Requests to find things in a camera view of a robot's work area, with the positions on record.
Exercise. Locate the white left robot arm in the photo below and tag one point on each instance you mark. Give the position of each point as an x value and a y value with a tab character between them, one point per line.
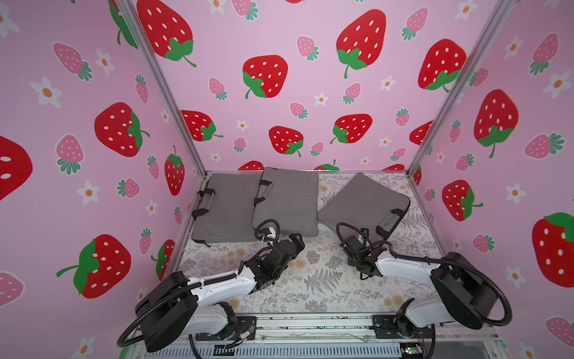
179	305

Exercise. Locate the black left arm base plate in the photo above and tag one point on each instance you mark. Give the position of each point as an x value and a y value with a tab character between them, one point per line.
245	328

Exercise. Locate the floral patterned table mat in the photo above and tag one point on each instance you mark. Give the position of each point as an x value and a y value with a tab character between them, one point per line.
320	279

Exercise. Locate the aluminium frame post right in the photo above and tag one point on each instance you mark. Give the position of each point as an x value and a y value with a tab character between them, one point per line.
493	26

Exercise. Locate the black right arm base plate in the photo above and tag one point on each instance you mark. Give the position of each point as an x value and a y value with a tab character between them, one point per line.
385	325

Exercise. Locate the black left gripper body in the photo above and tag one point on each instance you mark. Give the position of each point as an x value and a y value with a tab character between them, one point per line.
295	252

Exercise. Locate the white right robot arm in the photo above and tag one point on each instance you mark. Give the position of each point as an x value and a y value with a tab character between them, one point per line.
464	294

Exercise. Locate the grey laptop bag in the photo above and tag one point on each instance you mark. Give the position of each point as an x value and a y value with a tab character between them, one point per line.
290	198
225	210
365	203

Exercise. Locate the aluminium frame post left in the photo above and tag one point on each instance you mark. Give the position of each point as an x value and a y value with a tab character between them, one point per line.
135	27

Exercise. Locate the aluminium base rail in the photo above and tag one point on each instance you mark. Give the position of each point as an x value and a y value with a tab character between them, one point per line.
342	335

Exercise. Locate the aluminium frame post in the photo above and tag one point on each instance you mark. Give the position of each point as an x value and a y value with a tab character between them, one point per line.
135	27
493	26

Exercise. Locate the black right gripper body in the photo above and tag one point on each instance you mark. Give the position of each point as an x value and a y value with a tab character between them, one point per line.
351	247

